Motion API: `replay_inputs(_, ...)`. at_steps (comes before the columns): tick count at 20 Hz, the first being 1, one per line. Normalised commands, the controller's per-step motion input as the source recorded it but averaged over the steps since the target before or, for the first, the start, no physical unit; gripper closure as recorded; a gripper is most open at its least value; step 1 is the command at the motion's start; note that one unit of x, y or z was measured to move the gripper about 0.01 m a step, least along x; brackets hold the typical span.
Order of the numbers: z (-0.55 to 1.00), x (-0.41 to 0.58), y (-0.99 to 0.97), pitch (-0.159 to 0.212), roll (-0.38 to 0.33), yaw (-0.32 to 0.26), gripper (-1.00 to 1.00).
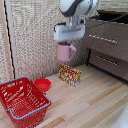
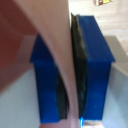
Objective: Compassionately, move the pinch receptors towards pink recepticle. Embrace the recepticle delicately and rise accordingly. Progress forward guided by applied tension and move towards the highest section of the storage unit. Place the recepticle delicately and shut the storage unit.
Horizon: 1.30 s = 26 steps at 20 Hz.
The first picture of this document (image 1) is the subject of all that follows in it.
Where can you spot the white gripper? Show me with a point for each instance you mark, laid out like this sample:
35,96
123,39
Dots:
70,32

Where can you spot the pink plastic mug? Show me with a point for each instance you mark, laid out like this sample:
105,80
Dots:
64,52

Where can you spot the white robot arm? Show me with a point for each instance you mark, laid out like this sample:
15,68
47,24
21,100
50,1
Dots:
78,7

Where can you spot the woven room divider screen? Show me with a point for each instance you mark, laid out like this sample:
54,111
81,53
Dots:
33,36

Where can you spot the dark wooden drawer cabinet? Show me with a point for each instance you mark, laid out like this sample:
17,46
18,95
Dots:
108,46

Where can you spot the red yellow snack box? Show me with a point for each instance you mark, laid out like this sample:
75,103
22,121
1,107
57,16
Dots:
70,74

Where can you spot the red plastic bowl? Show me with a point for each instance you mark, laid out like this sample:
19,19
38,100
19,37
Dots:
42,84

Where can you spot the red plastic shopping basket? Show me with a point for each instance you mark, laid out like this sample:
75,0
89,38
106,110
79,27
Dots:
23,101

